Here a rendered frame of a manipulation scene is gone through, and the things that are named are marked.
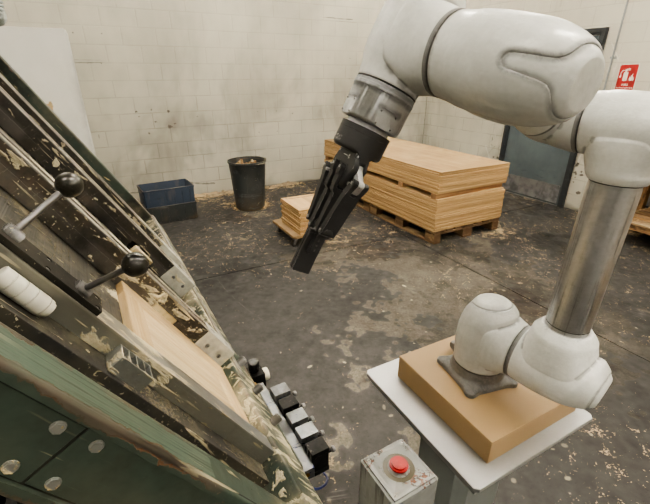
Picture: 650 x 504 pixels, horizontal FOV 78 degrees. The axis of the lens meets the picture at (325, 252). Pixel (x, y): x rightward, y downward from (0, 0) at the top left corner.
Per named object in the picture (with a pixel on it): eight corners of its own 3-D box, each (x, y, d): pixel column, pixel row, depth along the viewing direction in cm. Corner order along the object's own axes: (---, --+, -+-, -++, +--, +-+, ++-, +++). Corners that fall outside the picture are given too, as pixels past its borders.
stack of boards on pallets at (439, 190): (499, 228, 475) (511, 162, 443) (431, 245, 429) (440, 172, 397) (378, 182, 672) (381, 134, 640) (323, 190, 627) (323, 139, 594)
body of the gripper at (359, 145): (335, 112, 59) (309, 170, 62) (357, 120, 52) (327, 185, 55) (375, 134, 63) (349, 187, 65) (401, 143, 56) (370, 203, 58)
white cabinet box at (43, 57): (114, 242, 438) (64, 28, 354) (52, 252, 413) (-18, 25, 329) (112, 225, 487) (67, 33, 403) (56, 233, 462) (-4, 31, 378)
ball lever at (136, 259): (81, 308, 61) (151, 276, 58) (60, 293, 59) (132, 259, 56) (91, 291, 64) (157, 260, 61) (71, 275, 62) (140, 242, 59)
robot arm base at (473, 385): (474, 343, 141) (476, 329, 138) (519, 386, 122) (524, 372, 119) (428, 352, 135) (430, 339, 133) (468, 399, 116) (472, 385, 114)
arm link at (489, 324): (469, 336, 135) (481, 279, 126) (523, 364, 122) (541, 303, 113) (441, 356, 125) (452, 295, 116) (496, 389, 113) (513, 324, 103)
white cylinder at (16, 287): (-16, 286, 50) (39, 323, 54) (5, 270, 50) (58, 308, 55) (-12, 276, 52) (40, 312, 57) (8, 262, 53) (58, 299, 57)
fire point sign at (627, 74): (632, 91, 455) (640, 63, 443) (632, 91, 455) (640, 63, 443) (613, 90, 471) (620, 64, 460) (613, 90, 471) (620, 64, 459)
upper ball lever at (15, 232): (22, 249, 53) (94, 185, 61) (-5, 229, 51) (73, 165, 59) (12, 249, 56) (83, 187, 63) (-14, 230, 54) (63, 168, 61)
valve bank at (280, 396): (347, 501, 115) (349, 442, 105) (303, 527, 109) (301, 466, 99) (277, 392, 155) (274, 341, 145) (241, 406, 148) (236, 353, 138)
